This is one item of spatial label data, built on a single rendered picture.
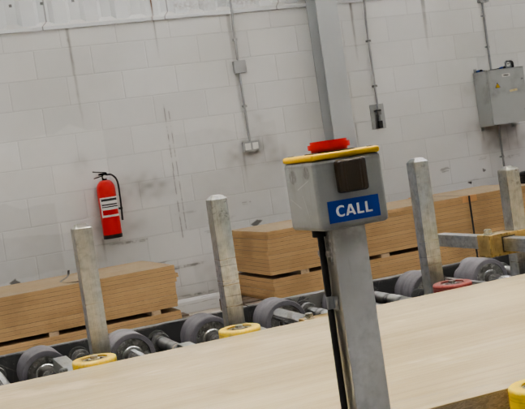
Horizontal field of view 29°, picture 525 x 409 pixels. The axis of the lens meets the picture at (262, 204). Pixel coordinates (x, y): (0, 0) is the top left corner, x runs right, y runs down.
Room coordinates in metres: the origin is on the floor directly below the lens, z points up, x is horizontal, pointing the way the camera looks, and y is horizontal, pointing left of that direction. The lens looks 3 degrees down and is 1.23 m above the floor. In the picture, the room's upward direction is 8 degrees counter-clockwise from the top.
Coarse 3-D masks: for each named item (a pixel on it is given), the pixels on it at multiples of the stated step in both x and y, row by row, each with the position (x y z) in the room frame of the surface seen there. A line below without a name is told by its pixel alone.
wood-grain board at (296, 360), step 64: (320, 320) 1.90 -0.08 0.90; (384, 320) 1.80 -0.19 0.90; (448, 320) 1.71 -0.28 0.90; (512, 320) 1.63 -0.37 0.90; (64, 384) 1.65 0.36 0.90; (128, 384) 1.57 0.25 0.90; (192, 384) 1.51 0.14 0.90; (256, 384) 1.45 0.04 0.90; (320, 384) 1.39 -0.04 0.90; (448, 384) 1.29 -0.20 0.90
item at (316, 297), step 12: (456, 264) 2.83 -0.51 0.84; (396, 276) 2.76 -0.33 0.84; (384, 288) 2.75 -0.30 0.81; (312, 300) 2.67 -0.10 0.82; (216, 312) 2.58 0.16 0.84; (252, 312) 2.61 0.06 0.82; (156, 324) 2.53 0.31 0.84; (168, 324) 2.53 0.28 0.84; (180, 324) 2.54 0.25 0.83; (60, 348) 2.44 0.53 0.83; (0, 360) 2.39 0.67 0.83; (12, 360) 2.40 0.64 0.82; (12, 372) 2.39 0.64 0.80
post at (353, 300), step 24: (336, 240) 0.94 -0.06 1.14; (360, 240) 0.94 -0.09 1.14; (336, 264) 0.93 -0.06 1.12; (360, 264) 0.94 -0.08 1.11; (336, 288) 0.94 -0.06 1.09; (360, 288) 0.94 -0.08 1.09; (336, 312) 0.95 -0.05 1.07; (360, 312) 0.94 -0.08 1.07; (336, 336) 0.95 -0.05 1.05; (360, 336) 0.94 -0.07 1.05; (336, 360) 0.95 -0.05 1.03; (360, 360) 0.94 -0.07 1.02; (360, 384) 0.94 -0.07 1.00; (384, 384) 0.95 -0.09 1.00; (360, 408) 0.94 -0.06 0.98; (384, 408) 0.94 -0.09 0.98
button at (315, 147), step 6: (342, 138) 0.95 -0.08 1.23; (312, 144) 0.95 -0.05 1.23; (318, 144) 0.94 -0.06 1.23; (324, 144) 0.94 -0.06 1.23; (330, 144) 0.94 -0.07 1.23; (336, 144) 0.94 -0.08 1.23; (342, 144) 0.94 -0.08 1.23; (348, 144) 0.95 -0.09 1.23; (312, 150) 0.94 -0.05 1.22; (318, 150) 0.94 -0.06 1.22; (324, 150) 0.94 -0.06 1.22; (330, 150) 0.94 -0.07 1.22
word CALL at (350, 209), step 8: (336, 200) 0.92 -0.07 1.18; (344, 200) 0.92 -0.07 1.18; (352, 200) 0.92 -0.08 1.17; (360, 200) 0.93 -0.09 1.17; (368, 200) 0.93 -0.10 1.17; (376, 200) 0.93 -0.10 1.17; (328, 208) 0.91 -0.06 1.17; (336, 208) 0.92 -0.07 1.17; (344, 208) 0.92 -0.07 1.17; (352, 208) 0.92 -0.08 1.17; (360, 208) 0.93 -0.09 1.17; (368, 208) 0.93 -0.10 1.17; (376, 208) 0.93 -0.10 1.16; (336, 216) 0.92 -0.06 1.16; (344, 216) 0.92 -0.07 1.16; (352, 216) 0.92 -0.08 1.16; (360, 216) 0.93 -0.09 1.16; (368, 216) 0.93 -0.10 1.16
